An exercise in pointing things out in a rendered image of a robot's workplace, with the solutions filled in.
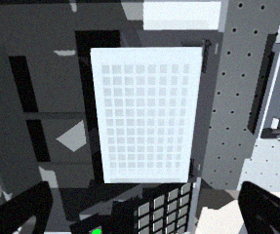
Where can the white multi-well plate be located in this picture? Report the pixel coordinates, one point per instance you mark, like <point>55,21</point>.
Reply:
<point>136,109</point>

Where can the dark grey plate washer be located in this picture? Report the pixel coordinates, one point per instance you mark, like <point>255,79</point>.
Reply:
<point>38,50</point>

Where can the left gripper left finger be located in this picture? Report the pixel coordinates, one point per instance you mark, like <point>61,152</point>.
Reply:
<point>29,210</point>

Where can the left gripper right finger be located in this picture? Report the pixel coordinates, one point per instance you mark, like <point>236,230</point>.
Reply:
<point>259,209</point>

